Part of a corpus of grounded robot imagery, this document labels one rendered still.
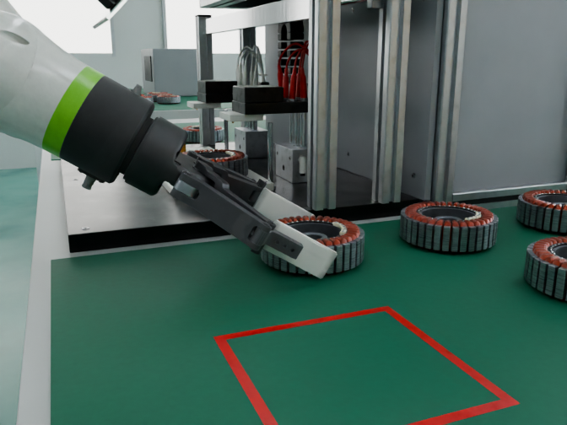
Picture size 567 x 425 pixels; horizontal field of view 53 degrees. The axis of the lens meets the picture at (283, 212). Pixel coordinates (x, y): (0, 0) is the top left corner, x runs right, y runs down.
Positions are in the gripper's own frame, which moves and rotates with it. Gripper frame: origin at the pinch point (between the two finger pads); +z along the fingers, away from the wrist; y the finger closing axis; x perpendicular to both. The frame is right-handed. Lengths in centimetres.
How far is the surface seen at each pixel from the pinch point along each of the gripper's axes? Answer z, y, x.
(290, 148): -1.0, -31.3, 5.2
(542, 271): 17.0, 11.9, 10.1
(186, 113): -18, -190, -15
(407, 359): 4.6, 21.8, -0.1
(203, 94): -17, -53, 4
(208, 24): -22, -68, 16
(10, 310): -41, -160, -114
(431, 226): 11.6, -0.9, 7.7
